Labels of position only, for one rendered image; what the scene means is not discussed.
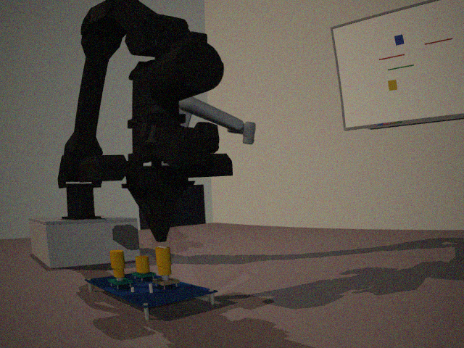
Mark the blue circuit board with yellow knobs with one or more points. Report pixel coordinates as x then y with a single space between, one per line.
145 288

